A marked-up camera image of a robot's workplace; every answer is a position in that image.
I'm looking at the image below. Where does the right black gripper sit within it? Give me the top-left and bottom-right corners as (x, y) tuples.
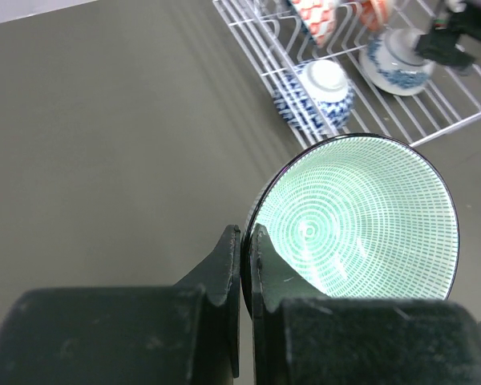
(414, 1), (481, 74)

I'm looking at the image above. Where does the red floral bowl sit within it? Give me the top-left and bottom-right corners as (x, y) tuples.
(359, 0), (395, 31)

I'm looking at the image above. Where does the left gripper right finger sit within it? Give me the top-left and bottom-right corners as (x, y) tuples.
(250, 225), (481, 384)

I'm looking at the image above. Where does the blue white floral bowl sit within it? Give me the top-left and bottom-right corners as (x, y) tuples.
(358, 27), (435, 96)

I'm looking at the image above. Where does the blue triangle pattern bowl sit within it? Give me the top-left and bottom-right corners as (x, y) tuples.
(273, 59), (355, 135)

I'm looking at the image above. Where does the red geometric pattern bowl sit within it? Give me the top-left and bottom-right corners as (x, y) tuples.
(287, 0), (340, 48)

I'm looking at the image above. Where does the white wire dish rack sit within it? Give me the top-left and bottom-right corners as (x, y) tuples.
(215, 1), (481, 148)

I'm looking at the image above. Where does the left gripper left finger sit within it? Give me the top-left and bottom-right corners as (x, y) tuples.
(0, 225), (241, 384)

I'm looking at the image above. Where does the pale green bowl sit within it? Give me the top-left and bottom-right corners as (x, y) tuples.
(240, 133), (460, 300)

